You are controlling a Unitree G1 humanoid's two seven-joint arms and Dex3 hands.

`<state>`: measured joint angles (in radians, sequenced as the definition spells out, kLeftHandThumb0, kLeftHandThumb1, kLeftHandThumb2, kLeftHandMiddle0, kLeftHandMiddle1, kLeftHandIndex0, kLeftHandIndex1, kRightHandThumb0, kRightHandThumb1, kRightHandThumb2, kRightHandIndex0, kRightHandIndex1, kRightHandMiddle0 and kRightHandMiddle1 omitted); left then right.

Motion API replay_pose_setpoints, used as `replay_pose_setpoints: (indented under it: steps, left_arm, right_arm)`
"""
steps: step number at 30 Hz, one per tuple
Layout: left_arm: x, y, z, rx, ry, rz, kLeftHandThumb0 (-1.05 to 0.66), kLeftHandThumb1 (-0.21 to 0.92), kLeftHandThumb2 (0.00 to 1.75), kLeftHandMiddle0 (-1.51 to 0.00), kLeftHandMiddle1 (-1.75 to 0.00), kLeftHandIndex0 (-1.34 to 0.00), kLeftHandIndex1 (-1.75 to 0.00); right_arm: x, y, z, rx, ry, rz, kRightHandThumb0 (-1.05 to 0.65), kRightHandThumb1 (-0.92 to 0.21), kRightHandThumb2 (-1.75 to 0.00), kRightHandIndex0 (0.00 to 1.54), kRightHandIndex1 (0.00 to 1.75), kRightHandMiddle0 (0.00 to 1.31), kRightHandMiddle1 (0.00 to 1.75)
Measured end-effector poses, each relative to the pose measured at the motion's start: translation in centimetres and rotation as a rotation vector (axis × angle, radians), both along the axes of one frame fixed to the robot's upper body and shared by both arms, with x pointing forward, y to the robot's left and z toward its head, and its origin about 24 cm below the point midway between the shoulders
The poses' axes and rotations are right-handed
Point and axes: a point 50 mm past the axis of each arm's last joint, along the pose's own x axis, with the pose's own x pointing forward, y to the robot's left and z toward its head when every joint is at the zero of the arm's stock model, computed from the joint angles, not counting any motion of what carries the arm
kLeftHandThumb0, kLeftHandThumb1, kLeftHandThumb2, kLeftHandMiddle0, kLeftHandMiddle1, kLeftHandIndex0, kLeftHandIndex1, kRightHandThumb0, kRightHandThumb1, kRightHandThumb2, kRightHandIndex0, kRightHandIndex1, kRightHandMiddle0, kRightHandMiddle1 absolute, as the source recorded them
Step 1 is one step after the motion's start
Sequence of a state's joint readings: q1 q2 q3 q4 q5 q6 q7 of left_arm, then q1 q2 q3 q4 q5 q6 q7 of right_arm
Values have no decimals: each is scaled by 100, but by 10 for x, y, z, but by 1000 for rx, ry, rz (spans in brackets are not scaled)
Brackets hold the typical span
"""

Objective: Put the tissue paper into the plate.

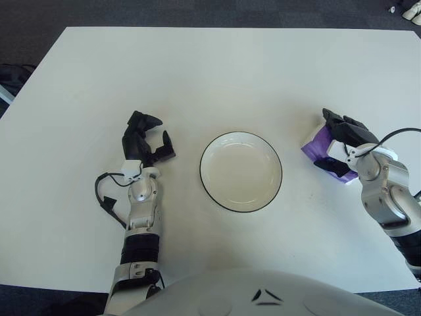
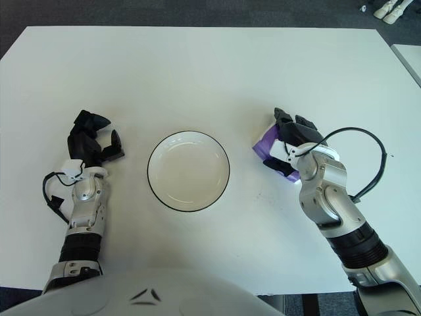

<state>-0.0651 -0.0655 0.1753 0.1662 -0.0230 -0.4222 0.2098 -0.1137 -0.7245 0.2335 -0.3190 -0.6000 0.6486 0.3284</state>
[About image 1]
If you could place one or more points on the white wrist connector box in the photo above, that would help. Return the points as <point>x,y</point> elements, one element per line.
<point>338,149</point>
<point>131,168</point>

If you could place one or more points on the light blue panel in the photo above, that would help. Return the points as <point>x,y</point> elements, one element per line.
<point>6,93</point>

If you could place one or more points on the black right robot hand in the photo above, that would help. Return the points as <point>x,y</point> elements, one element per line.
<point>352,131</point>

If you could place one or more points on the purple tissue paper pack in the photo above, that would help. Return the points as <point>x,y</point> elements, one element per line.
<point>315,145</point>

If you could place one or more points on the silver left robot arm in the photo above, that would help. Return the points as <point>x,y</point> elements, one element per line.
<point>143,197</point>

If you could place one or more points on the white right wrist connector box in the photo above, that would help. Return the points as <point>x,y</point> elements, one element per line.
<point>338,149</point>

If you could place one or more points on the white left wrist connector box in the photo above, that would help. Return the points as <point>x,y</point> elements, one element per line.
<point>131,168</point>

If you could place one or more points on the white shoe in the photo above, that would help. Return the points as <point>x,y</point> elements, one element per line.
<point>417,19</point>
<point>411,12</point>

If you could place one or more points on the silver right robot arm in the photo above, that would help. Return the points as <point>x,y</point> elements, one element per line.
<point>385,184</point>

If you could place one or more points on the white plate with black rim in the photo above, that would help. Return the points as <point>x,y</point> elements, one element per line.
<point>240,171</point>

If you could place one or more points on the black bag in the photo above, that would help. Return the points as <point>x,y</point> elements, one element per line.
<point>14,76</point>

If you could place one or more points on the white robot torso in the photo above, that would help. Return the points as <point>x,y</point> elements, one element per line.
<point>246,296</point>

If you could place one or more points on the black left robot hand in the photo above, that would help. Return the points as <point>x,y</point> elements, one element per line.
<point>133,145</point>

